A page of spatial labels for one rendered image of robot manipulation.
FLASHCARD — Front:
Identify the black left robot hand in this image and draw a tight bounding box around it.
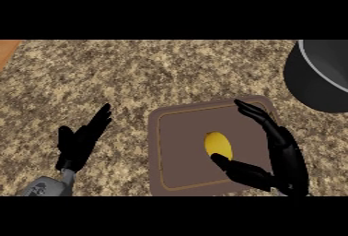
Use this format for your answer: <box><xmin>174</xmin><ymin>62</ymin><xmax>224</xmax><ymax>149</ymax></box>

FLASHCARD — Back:
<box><xmin>55</xmin><ymin>102</ymin><xmax>114</xmax><ymax>174</ymax></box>

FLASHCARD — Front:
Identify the yellow lemon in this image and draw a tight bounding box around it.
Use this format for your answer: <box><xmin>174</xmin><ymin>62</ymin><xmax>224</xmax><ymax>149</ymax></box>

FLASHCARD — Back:
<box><xmin>202</xmin><ymin>131</ymin><xmax>235</xmax><ymax>161</ymax></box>

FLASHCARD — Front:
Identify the black pot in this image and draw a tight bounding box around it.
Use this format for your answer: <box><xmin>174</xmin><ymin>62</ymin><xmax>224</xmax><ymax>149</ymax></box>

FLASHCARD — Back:
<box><xmin>283</xmin><ymin>39</ymin><xmax>348</xmax><ymax>114</ymax></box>

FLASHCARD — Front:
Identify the brown tray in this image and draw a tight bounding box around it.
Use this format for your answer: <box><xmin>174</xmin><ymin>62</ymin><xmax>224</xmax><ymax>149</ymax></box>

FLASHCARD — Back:
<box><xmin>148</xmin><ymin>95</ymin><xmax>286</xmax><ymax>197</ymax></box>

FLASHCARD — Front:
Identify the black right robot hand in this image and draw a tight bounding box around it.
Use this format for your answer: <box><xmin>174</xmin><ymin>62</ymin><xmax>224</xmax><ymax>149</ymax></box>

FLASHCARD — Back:
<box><xmin>210</xmin><ymin>98</ymin><xmax>311</xmax><ymax>197</ymax></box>

